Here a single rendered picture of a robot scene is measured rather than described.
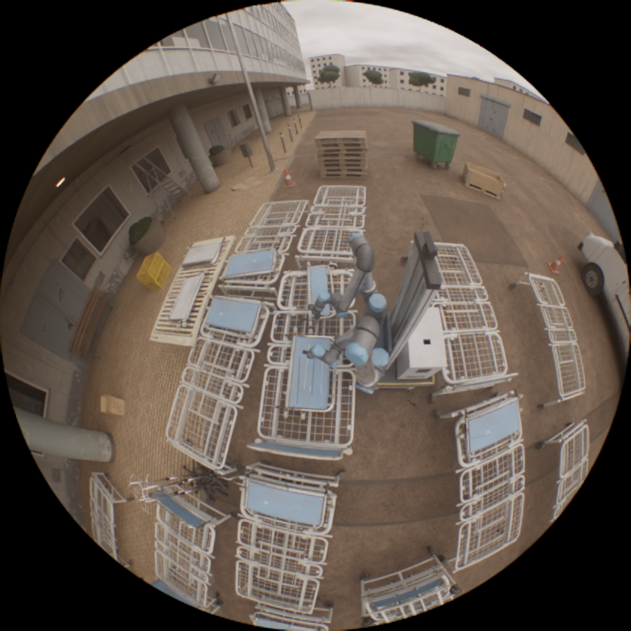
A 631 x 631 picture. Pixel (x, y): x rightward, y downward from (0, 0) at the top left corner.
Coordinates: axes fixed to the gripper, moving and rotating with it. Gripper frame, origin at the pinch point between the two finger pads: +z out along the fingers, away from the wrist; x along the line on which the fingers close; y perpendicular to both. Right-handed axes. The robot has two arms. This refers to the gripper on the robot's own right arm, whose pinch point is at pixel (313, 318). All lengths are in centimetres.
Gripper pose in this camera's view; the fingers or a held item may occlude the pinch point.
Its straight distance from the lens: 194.9
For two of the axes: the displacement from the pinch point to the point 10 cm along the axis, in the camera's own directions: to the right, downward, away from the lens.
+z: -2.6, 5.7, 7.8
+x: -0.4, -8.1, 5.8
